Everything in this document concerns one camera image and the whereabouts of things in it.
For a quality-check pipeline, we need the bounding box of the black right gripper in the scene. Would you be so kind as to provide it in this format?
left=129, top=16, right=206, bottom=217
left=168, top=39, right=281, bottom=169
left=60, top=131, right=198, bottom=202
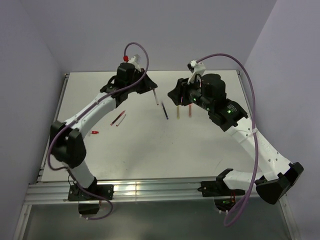
left=167, top=74, right=213, bottom=112

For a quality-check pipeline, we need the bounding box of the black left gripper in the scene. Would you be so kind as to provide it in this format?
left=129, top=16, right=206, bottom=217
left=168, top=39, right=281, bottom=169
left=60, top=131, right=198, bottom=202
left=126, top=68, right=157, bottom=95

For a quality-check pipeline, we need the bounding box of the yellow highlighter pen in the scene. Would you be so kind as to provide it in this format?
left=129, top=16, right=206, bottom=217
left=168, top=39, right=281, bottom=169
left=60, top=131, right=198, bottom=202
left=176, top=105, right=180, bottom=120

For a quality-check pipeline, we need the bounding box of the orange red pen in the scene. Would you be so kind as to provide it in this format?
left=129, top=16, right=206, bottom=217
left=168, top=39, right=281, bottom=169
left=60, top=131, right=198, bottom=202
left=188, top=104, right=192, bottom=118

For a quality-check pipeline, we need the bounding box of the purple pen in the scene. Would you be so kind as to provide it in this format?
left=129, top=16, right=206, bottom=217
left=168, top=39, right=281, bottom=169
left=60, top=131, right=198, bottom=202
left=161, top=102, right=169, bottom=120

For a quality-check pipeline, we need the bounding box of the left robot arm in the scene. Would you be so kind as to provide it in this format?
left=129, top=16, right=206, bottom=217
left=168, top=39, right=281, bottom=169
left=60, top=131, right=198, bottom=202
left=47, top=62, right=158, bottom=200

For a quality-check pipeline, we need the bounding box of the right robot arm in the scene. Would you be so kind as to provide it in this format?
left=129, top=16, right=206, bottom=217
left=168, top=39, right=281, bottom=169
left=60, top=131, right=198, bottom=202
left=167, top=73, right=304, bottom=205

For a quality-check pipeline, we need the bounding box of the pink pen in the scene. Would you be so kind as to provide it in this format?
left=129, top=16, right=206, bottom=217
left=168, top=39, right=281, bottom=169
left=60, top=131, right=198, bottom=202
left=110, top=110, right=126, bottom=126

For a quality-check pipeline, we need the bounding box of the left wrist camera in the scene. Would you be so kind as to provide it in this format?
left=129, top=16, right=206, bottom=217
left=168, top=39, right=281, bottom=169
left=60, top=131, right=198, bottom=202
left=123, top=54, right=141, bottom=72

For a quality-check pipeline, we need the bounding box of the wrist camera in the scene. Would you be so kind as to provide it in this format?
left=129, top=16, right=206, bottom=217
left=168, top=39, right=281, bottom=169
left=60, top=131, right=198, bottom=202
left=123, top=54, right=141, bottom=72
left=187, top=60, right=206, bottom=85

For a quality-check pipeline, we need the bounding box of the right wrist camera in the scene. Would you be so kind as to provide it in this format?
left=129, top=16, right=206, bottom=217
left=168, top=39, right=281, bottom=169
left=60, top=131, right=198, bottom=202
left=187, top=60, right=206, bottom=85

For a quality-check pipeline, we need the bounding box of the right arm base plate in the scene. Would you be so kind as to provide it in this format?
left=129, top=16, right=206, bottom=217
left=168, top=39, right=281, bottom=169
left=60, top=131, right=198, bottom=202
left=197, top=180, right=246, bottom=197

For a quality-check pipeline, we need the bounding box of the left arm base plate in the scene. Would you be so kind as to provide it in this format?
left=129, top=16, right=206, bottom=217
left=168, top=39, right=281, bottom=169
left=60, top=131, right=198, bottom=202
left=67, top=184, right=114, bottom=202

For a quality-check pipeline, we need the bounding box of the aluminium rail frame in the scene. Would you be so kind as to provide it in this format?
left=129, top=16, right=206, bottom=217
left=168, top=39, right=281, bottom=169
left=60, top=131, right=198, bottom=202
left=14, top=70, right=300, bottom=240

